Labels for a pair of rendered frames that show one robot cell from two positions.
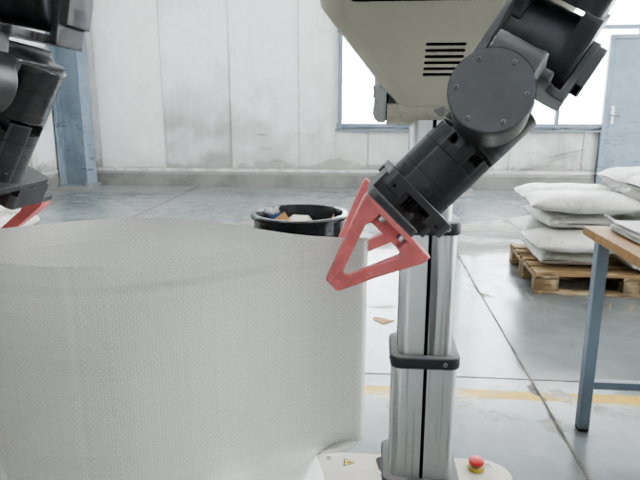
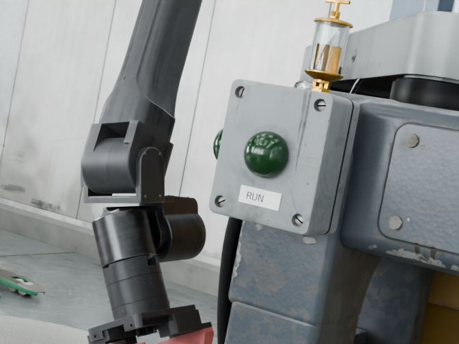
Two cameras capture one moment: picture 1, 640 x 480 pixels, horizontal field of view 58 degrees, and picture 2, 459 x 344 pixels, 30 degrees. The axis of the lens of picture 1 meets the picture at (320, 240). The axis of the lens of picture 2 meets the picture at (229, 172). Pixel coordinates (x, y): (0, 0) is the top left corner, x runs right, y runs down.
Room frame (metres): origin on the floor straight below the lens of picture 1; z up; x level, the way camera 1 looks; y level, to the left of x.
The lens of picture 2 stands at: (1.24, 0.71, 1.30)
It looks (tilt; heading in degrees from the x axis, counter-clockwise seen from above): 3 degrees down; 206
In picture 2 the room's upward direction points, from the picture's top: 11 degrees clockwise
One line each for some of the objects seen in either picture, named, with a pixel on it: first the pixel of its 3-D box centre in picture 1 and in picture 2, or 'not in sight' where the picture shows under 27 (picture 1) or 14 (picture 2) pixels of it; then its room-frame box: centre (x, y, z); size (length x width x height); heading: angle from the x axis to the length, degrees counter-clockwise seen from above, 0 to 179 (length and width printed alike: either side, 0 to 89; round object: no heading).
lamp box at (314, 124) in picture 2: not in sight; (284, 157); (0.72, 0.49, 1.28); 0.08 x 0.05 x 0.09; 85
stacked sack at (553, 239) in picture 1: (581, 239); not in sight; (3.61, -1.67, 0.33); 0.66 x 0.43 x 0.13; 85
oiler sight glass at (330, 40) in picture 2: not in sight; (328, 48); (0.66, 0.49, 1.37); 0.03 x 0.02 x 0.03; 85
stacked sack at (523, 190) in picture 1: (566, 192); not in sight; (4.04, -1.73, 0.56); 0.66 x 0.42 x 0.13; 80
